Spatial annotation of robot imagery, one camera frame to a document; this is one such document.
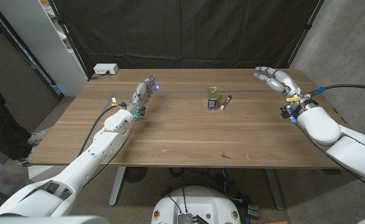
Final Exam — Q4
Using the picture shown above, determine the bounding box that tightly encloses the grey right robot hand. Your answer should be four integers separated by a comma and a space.
252, 65, 305, 108

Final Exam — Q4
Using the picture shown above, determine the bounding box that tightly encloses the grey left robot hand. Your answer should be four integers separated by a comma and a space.
126, 74, 159, 118

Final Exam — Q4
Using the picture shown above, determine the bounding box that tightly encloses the medicine bottle with green cap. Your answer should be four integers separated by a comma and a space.
207, 86, 220, 111

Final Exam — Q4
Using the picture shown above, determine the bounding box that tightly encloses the white power strip box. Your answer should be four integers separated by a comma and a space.
93, 63, 120, 75

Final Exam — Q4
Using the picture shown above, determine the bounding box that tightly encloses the black backdrop stand pole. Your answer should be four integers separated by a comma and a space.
286, 0, 325, 68
47, 0, 92, 79

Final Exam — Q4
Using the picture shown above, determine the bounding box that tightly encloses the brown marker pen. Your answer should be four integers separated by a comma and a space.
219, 95, 233, 111

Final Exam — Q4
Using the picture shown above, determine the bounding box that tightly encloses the black backdrop curtain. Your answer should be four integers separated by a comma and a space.
50, 0, 322, 78

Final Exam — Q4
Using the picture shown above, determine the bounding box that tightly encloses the round black floor fan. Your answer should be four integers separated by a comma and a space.
123, 167, 148, 184

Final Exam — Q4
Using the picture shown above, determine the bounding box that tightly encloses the white table leg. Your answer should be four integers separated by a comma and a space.
264, 169, 286, 211
108, 167, 127, 207

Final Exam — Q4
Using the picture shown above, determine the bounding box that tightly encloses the white shelf cabinet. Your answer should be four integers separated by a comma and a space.
0, 0, 89, 97

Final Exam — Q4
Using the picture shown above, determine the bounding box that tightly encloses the white robot torso base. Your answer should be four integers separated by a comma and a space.
151, 185, 242, 224

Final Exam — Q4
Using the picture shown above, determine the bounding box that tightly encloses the clear plastic storage box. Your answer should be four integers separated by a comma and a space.
0, 162, 26, 197

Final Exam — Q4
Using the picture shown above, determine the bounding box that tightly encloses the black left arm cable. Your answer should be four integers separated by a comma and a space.
76, 105, 126, 158

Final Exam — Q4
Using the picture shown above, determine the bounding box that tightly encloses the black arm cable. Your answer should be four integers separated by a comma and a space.
76, 105, 126, 158
305, 83, 365, 98

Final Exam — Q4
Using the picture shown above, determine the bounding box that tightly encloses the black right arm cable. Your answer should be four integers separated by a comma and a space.
305, 83, 365, 98

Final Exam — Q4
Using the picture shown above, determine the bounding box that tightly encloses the white head camera housing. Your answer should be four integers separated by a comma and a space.
0, 215, 109, 224

